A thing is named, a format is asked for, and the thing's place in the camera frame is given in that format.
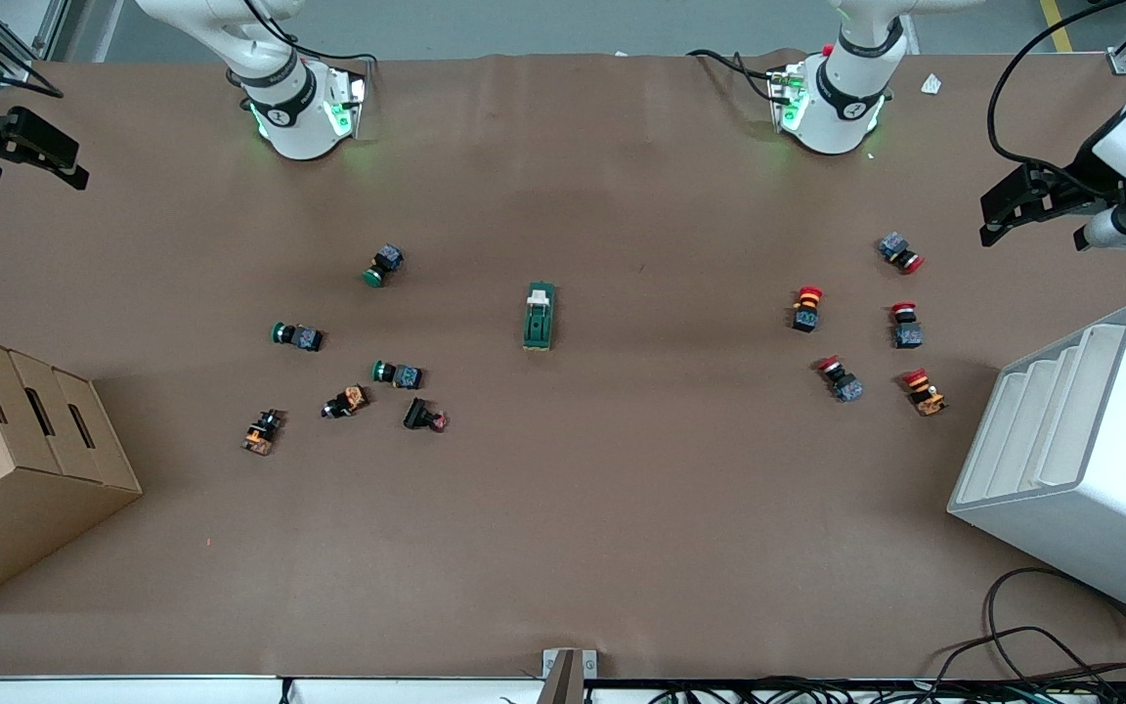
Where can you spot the black pushbutton orange block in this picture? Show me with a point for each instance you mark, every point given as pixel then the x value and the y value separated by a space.
pixel 261 431

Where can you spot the red pushbutton blue block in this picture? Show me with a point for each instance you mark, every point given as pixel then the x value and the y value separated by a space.
pixel 906 326
pixel 841 379
pixel 901 252

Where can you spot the red mushroom button orange block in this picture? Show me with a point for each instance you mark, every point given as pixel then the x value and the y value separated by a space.
pixel 925 391

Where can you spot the brown paper table cover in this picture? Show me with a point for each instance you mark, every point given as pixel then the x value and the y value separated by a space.
pixel 622 508

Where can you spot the black selector switch orange block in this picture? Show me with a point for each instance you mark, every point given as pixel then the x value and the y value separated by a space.
pixel 346 401

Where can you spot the grey metal camera bracket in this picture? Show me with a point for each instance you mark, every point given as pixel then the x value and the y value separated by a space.
pixel 568 675

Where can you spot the white stepped plastic bin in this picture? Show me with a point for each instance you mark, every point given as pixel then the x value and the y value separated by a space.
pixel 1091 489

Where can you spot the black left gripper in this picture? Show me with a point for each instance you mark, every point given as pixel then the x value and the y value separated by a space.
pixel 1071 185

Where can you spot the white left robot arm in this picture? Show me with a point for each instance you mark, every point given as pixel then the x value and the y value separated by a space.
pixel 842 108

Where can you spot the black square pushbutton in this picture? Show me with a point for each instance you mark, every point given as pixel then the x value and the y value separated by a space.
pixel 423 415

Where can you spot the green mushroom pushbutton switch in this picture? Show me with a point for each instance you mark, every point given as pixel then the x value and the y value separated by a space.
pixel 384 265
pixel 397 374
pixel 297 336

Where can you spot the green load switch cream base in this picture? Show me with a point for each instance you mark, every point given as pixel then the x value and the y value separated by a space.
pixel 539 323

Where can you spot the red mushroom button black block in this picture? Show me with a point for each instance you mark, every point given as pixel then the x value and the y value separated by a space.
pixel 806 308

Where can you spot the white table edge rail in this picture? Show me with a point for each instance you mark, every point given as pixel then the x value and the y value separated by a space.
pixel 133 692

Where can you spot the small white paper scrap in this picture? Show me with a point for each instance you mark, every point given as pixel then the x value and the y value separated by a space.
pixel 931 84

